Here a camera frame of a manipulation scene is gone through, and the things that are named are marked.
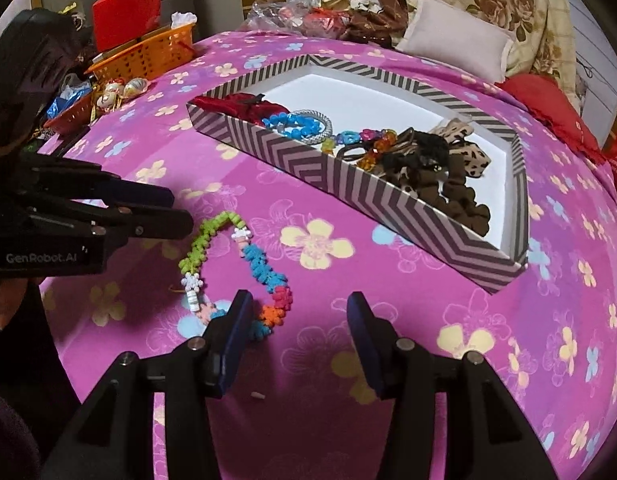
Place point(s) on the blue packets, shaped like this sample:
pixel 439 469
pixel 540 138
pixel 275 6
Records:
pixel 71 97

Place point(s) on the cream floral quilt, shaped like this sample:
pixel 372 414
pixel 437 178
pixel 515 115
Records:
pixel 518 5

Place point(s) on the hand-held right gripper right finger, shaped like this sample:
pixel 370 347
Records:
pixel 362 330

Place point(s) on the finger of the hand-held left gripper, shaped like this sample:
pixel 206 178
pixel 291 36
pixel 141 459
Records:
pixel 123 190
pixel 158 225

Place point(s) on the person's left hand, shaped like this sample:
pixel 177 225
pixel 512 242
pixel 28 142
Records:
pixel 6 300

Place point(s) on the shell ornaments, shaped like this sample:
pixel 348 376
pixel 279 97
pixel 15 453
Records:
pixel 121 92

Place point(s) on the clear plastic bag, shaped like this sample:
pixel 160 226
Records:
pixel 288 17

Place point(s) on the brown leopard bow scrunchie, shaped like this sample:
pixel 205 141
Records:
pixel 458 195

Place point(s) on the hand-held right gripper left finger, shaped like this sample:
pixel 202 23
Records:
pixel 238 322

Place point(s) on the orange plastic basket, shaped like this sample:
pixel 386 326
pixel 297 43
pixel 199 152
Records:
pixel 143 52

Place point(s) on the white plastic bag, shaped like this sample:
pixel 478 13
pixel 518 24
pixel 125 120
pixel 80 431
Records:
pixel 183 19

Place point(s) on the striped gift box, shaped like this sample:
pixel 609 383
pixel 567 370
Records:
pixel 348 95

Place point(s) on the black scrunchie with white charm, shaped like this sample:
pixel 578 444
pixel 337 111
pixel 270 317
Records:
pixel 423 147

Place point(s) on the white pillow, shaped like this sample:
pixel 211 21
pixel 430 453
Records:
pixel 458 35

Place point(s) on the brown patterned cloth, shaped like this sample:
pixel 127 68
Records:
pixel 378 15

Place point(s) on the red cushion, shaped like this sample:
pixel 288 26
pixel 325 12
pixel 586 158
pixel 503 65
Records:
pixel 548 110

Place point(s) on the pink floral bedsheet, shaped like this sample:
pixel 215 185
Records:
pixel 338 240

